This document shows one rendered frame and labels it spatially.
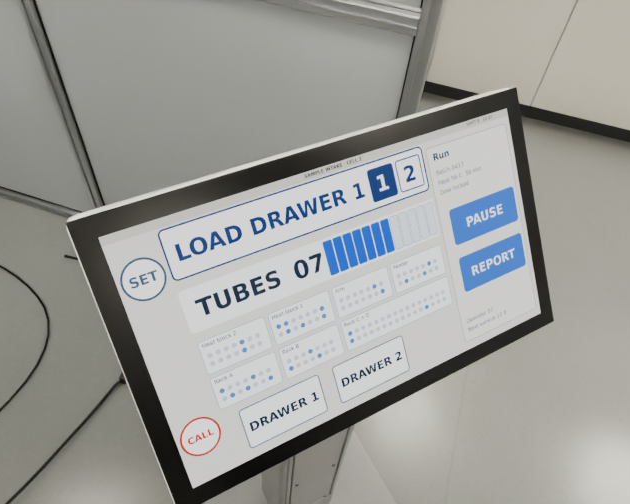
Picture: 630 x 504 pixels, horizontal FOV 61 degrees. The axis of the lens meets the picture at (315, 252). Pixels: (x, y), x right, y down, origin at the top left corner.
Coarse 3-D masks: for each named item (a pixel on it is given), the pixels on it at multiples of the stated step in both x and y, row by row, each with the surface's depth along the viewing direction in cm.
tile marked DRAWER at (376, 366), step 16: (400, 336) 62; (368, 352) 60; (384, 352) 61; (400, 352) 62; (336, 368) 59; (352, 368) 60; (368, 368) 61; (384, 368) 61; (400, 368) 62; (336, 384) 59; (352, 384) 60; (368, 384) 61
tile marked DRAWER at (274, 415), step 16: (304, 384) 58; (320, 384) 58; (272, 400) 56; (288, 400) 57; (304, 400) 58; (320, 400) 59; (240, 416) 55; (256, 416) 56; (272, 416) 56; (288, 416) 57; (304, 416) 58; (256, 432) 56; (272, 432) 57
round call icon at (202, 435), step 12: (192, 420) 53; (204, 420) 53; (216, 420) 54; (180, 432) 53; (192, 432) 53; (204, 432) 54; (216, 432) 54; (180, 444) 53; (192, 444) 53; (204, 444) 54; (216, 444) 54; (192, 456) 53; (204, 456) 54
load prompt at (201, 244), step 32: (384, 160) 58; (416, 160) 60; (288, 192) 54; (320, 192) 55; (352, 192) 57; (384, 192) 58; (416, 192) 60; (192, 224) 50; (224, 224) 52; (256, 224) 53; (288, 224) 54; (320, 224) 56; (192, 256) 51; (224, 256) 52
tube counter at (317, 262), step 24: (384, 216) 59; (408, 216) 60; (432, 216) 61; (336, 240) 57; (360, 240) 58; (384, 240) 59; (408, 240) 60; (312, 264) 56; (336, 264) 57; (360, 264) 58
